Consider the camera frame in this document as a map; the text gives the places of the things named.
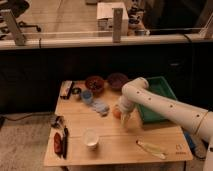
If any blue cup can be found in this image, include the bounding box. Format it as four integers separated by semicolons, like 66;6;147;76
80;90;93;104

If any black marker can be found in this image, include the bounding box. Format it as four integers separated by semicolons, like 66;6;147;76
62;127;69;159

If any black white box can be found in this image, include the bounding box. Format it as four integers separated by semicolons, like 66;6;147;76
60;80;74;99

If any red bowl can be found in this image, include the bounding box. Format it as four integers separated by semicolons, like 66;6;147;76
85;76;104;93

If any wooden post middle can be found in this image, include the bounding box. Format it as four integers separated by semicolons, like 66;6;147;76
112;8;123;43

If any wooden post left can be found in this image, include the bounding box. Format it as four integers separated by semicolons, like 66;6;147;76
0;9;26;46

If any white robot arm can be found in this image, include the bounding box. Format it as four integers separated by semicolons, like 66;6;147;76
117;77;213;171

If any purple bowl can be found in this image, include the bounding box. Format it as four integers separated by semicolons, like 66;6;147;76
107;73;129;91

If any orange apple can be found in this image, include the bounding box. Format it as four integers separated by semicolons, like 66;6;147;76
112;105;122;119

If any small metal clip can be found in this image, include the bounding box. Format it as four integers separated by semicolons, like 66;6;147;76
50;115;64;128

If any yellow banana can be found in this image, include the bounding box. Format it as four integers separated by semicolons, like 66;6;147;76
136;140;166;160

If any light blue cloth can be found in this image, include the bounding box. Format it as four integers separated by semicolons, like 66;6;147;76
92;99;109;116

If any white cardboard box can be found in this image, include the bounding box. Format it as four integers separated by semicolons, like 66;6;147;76
97;2;129;35

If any small dark round jar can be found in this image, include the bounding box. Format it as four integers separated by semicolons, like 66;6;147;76
72;87;81;98

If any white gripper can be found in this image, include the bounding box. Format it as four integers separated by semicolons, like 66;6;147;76
118;96;135;127

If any white paper cup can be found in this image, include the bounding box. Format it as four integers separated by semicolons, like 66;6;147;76
83;130;99;149

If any office chair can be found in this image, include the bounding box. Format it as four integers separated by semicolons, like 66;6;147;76
0;0;41;34

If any green plastic tray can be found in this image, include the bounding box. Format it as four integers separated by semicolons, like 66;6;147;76
137;76;177;124

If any wooden post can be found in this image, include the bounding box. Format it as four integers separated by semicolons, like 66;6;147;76
112;8;123;43
0;9;26;46

